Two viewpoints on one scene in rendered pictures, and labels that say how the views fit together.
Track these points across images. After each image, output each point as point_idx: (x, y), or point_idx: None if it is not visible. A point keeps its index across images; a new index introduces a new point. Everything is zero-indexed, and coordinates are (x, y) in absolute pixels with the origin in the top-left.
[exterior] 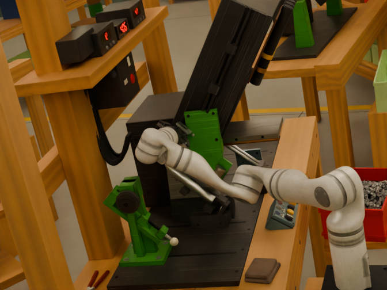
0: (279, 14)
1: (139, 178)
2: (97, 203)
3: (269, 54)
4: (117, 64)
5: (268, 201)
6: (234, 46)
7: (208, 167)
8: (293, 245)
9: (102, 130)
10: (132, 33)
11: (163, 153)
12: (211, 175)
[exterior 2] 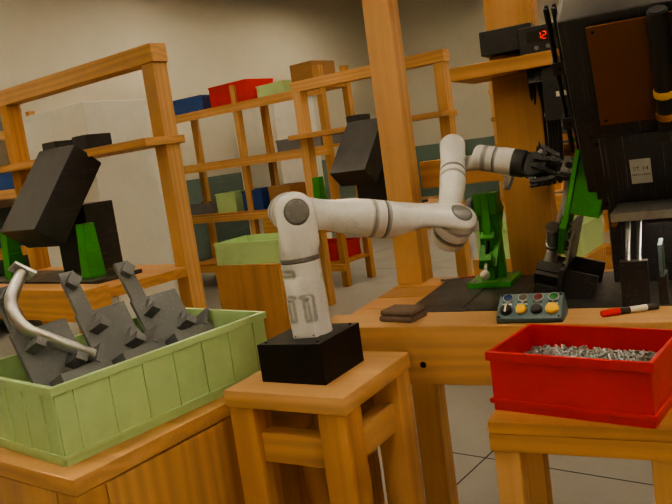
0: (624, 20)
1: (492, 194)
2: (505, 213)
3: (655, 90)
4: (546, 69)
5: (593, 309)
6: (552, 62)
7: (443, 190)
8: (454, 326)
9: (556, 146)
10: None
11: (471, 168)
12: (439, 199)
